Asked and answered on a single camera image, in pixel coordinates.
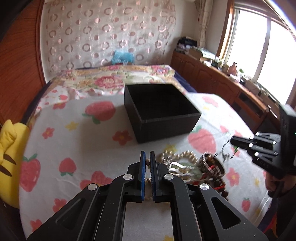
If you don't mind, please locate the clutter pile on cabinet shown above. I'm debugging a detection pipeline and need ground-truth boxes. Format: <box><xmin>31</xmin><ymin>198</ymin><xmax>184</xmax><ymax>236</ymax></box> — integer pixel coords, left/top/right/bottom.
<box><xmin>175</xmin><ymin>36</ymin><xmax>215</xmax><ymax>60</ymax></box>

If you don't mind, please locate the pearl necklace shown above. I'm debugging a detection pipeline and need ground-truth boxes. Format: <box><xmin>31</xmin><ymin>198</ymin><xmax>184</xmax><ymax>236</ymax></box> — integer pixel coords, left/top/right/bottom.
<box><xmin>145</xmin><ymin>150</ymin><xmax>200</xmax><ymax>202</ymax></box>

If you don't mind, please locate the yellow plush toy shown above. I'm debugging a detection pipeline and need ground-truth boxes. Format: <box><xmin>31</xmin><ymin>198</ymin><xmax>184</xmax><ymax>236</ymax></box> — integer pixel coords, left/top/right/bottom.
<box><xmin>0</xmin><ymin>120</ymin><xmax>30</xmax><ymax>208</ymax></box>

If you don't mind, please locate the pink circle lace curtain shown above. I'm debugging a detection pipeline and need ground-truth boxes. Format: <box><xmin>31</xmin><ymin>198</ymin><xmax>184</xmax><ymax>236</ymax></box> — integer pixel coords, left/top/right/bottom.
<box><xmin>41</xmin><ymin>1</ymin><xmax>176</xmax><ymax>78</ymax></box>

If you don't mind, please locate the wooden sideboard cabinet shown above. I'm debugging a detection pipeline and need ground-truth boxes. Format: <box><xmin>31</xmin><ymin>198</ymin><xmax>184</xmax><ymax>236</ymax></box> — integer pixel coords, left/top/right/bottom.
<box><xmin>170</xmin><ymin>51</ymin><xmax>280</xmax><ymax>134</ymax></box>

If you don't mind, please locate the person's right hand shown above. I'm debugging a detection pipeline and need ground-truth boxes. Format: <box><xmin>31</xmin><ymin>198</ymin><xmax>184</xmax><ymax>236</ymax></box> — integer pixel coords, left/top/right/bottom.
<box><xmin>265</xmin><ymin>172</ymin><xmax>285</xmax><ymax>197</ymax></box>

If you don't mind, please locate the green jade bangle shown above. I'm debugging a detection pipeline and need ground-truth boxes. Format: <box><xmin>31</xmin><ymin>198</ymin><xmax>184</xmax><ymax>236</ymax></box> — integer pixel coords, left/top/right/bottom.
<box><xmin>185</xmin><ymin>166</ymin><xmax>207</xmax><ymax>183</ymax></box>

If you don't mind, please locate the window with wooden frame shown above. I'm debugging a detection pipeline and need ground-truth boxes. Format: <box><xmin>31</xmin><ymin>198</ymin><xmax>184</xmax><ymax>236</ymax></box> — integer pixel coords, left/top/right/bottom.
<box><xmin>217</xmin><ymin>1</ymin><xmax>295</xmax><ymax>103</ymax></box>

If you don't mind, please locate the floral quilt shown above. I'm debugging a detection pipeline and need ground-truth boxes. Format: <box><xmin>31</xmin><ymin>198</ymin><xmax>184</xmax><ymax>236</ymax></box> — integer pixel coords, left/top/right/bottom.
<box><xmin>45</xmin><ymin>65</ymin><xmax>187</xmax><ymax>101</ymax></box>

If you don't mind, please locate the black jewelry box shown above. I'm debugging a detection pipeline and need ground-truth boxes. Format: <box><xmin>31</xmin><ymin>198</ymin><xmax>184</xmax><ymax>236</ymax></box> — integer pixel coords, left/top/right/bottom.
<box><xmin>124</xmin><ymin>84</ymin><xmax>201</xmax><ymax>144</ymax></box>

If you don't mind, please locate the pink bottle on cabinet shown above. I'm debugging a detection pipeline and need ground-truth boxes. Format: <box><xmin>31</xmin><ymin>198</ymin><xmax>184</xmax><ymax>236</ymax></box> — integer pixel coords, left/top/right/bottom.
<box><xmin>227</xmin><ymin>62</ymin><xmax>237</xmax><ymax>76</ymax></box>

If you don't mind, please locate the metal link watch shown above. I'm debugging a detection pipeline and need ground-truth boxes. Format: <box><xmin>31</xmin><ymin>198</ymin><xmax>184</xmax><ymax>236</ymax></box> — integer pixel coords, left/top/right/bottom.
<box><xmin>198</xmin><ymin>152</ymin><xmax>225</xmax><ymax>179</ymax></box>

